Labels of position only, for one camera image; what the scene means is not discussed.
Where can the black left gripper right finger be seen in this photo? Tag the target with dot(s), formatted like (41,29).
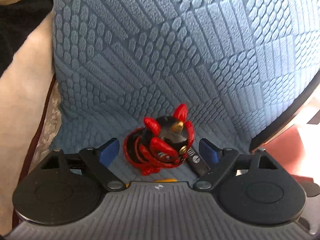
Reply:
(253,188)

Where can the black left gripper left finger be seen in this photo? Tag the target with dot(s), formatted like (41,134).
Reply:
(64,188)

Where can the yellow handled screwdriver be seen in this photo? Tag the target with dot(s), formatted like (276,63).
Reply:
(171,180)

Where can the red lion dance figurine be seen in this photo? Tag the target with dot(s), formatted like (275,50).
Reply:
(162,143)

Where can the pink white storage box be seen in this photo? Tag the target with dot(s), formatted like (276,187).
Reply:
(296,146)

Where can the black usb stick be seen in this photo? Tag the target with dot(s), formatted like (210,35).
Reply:
(196,163)

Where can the lace cream cushion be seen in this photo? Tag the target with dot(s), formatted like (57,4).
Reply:
(51,126)

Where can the red white black blanket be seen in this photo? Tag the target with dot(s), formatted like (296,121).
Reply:
(27,79)

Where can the blue textured sofa cover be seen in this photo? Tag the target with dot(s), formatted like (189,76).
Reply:
(241,66)

